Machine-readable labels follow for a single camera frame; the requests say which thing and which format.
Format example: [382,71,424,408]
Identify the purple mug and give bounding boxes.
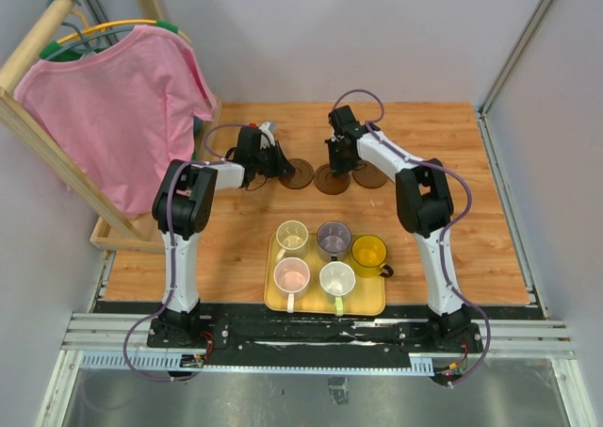
[317,221,352,262]

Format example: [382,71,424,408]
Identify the wooden clothes rack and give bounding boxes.
[1,0,221,252]

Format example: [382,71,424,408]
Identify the brown coaster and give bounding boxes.
[352,162,389,189]
[279,158,315,189]
[314,164,350,195]

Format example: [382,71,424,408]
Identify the brown coaster top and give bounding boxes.
[279,158,315,189]

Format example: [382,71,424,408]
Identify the pink mug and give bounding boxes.
[273,257,311,313]

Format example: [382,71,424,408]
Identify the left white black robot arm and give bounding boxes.
[147,122,295,348]

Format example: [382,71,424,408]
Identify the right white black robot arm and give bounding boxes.
[326,106,483,353]

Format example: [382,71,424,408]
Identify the yellow hanger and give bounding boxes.
[58,0,191,43]

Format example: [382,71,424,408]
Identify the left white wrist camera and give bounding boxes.
[258,122,276,150]

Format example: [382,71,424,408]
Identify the cream mug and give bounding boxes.
[275,220,309,262]

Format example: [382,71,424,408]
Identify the yellow plastic tray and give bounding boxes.
[264,233,386,317]

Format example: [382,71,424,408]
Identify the brown coaster bottom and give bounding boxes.
[314,164,350,195]

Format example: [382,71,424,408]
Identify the aluminium frame rails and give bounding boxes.
[62,314,575,376]

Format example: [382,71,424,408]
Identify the yellow transparent mug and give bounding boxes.
[350,235,394,278]

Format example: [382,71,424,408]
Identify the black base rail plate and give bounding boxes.
[91,299,486,370]

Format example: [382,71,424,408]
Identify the white green-handled mug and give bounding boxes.
[319,261,356,317]

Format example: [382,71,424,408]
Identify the pink t-shirt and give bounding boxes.
[13,25,216,218]

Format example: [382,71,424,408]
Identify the grey-green hanger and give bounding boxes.
[39,9,135,61]

